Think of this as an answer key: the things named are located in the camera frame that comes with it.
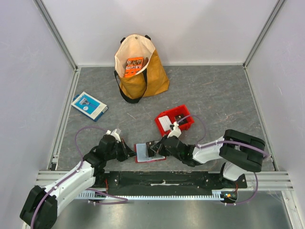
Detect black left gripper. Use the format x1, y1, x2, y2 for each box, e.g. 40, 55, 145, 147
105, 138, 137, 162

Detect red plastic bin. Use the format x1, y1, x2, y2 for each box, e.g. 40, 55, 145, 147
154, 104, 194, 136

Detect red leather card holder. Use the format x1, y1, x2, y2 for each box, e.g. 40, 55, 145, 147
134, 141, 166, 163

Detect white slotted cable duct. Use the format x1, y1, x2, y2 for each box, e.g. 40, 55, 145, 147
75, 190, 224, 201

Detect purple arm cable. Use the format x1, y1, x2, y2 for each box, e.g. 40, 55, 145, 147
30, 126, 129, 229
175, 114, 271, 206

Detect mustard yellow tote bag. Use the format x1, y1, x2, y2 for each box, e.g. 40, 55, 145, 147
114, 34, 170, 104

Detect blue white razor package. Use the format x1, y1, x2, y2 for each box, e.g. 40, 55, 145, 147
71, 92, 108, 122

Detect orange snack box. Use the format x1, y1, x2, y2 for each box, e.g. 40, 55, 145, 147
124, 57, 143, 78

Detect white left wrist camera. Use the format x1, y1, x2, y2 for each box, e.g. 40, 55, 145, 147
106, 128, 121, 142

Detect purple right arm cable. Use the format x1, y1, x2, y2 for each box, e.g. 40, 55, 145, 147
175, 114, 271, 206

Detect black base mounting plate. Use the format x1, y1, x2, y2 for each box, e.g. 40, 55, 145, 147
92, 171, 247, 191

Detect aluminium front frame rail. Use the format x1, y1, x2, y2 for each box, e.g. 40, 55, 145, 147
35, 170, 294, 191

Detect aluminium frame rail right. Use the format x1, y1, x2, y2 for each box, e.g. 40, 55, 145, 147
243, 0, 286, 171

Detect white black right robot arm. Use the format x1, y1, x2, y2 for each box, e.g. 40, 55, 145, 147
148, 128, 269, 188

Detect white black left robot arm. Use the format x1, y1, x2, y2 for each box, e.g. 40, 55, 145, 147
20, 135, 136, 229

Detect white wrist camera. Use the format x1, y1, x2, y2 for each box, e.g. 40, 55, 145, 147
167, 122, 182, 138
106, 128, 121, 142

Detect white card stack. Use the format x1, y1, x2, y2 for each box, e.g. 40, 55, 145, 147
158, 115, 172, 132

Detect aluminium frame rail left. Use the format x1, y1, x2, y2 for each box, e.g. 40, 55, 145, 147
35, 0, 79, 171

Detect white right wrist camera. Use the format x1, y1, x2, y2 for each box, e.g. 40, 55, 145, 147
167, 122, 182, 138

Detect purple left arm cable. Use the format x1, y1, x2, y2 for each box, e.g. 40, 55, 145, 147
30, 126, 129, 229

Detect black cards in bin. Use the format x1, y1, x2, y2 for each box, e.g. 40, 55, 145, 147
175, 114, 187, 125

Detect aluminium frame rail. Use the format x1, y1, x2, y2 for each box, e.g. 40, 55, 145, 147
35, 0, 79, 171
243, 0, 286, 171
35, 170, 294, 191

